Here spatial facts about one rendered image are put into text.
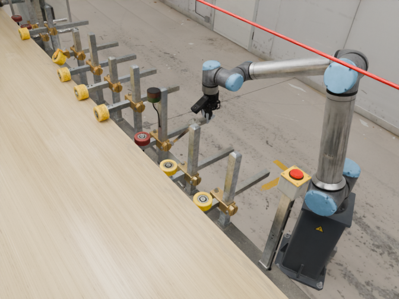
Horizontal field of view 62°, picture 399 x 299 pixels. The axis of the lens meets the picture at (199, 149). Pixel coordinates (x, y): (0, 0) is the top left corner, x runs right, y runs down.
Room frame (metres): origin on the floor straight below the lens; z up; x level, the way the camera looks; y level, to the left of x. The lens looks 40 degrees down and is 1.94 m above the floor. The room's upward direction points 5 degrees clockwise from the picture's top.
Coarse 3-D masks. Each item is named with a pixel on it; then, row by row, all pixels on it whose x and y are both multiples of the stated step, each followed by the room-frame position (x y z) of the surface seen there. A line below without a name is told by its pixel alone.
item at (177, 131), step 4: (200, 120) 1.56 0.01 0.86; (204, 120) 1.57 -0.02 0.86; (200, 124) 1.55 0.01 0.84; (176, 128) 1.47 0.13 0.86; (180, 128) 1.47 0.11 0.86; (184, 128) 1.47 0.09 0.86; (168, 132) 1.42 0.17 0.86; (172, 132) 1.43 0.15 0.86; (176, 132) 1.44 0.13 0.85; (180, 132) 1.46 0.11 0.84; (168, 136) 1.40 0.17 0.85; (172, 136) 1.42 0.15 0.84; (152, 140) 1.35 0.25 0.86; (148, 144) 1.32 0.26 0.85; (152, 144) 1.33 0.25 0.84; (140, 148) 1.29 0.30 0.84; (144, 148) 1.30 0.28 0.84
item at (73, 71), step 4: (120, 56) 2.08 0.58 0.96; (124, 56) 2.09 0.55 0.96; (128, 56) 2.09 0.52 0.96; (132, 56) 2.11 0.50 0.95; (136, 56) 2.13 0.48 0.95; (116, 60) 2.03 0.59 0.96; (120, 60) 2.05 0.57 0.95; (124, 60) 2.07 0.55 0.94; (128, 60) 2.09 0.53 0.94; (100, 64) 1.96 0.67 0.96; (104, 64) 1.98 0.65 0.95; (108, 64) 1.99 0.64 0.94; (72, 68) 1.86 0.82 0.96; (76, 68) 1.86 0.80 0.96; (80, 68) 1.87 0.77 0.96; (84, 68) 1.89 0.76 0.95; (88, 68) 1.90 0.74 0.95; (72, 72) 1.83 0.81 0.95; (76, 72) 1.85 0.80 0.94; (80, 72) 1.87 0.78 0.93
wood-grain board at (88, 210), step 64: (0, 64) 1.95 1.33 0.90; (0, 128) 1.29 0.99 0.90; (64, 128) 1.33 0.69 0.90; (0, 192) 0.88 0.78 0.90; (64, 192) 0.91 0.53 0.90; (128, 192) 0.94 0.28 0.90; (0, 256) 0.60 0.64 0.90; (64, 256) 0.62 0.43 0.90; (128, 256) 0.64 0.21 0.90; (192, 256) 0.66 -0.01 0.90
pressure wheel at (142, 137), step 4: (140, 132) 1.34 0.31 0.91; (144, 132) 1.34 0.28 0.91; (136, 136) 1.30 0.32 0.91; (140, 136) 1.31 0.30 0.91; (144, 136) 1.32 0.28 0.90; (148, 136) 1.31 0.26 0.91; (136, 140) 1.28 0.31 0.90; (140, 140) 1.28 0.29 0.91; (144, 140) 1.28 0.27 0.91; (148, 140) 1.30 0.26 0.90; (136, 144) 1.28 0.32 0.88; (140, 144) 1.27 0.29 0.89; (144, 144) 1.28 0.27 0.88
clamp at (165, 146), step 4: (152, 132) 1.40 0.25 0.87; (152, 136) 1.38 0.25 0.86; (156, 136) 1.36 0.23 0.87; (156, 140) 1.35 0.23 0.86; (168, 140) 1.34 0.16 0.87; (156, 144) 1.35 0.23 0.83; (160, 144) 1.32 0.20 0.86; (164, 144) 1.31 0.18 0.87; (168, 144) 1.32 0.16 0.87; (160, 148) 1.31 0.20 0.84; (164, 148) 1.30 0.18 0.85; (168, 148) 1.32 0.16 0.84
